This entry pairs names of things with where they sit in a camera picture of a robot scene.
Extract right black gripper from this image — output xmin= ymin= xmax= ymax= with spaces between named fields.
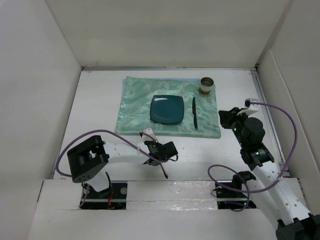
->
xmin=218 ymin=107 xmax=250 ymax=148

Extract dark metal fork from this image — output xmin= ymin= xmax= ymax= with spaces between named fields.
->
xmin=160 ymin=163 xmax=169 ymax=179

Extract dark metal knife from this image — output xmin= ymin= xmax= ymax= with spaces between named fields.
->
xmin=192 ymin=97 xmax=198 ymax=130

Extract teal square plate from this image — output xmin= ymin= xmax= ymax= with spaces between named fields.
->
xmin=149 ymin=95 xmax=185 ymax=125

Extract metal cup with cork base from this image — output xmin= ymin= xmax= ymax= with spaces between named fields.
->
xmin=199 ymin=77 xmax=215 ymax=95

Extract green patterned cloth placemat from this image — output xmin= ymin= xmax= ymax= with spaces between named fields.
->
xmin=115 ymin=76 xmax=221 ymax=139

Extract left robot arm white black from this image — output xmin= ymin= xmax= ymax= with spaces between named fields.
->
xmin=67 ymin=135 xmax=178 ymax=199

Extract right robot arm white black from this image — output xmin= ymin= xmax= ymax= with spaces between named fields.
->
xmin=218 ymin=107 xmax=320 ymax=240

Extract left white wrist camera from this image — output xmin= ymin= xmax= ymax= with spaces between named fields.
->
xmin=139 ymin=128 xmax=158 ymax=142

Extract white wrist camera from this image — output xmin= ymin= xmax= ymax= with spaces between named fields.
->
xmin=139 ymin=128 xmax=158 ymax=142
xmin=237 ymin=98 xmax=259 ymax=116

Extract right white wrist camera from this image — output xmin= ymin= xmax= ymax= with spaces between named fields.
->
xmin=237 ymin=98 xmax=259 ymax=116

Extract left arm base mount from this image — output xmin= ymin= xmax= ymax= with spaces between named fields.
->
xmin=80 ymin=181 xmax=128 ymax=210

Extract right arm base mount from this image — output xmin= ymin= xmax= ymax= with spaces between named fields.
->
xmin=211 ymin=183 xmax=257 ymax=211

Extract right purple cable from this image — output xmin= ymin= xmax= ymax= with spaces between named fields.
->
xmin=207 ymin=99 xmax=299 ymax=213

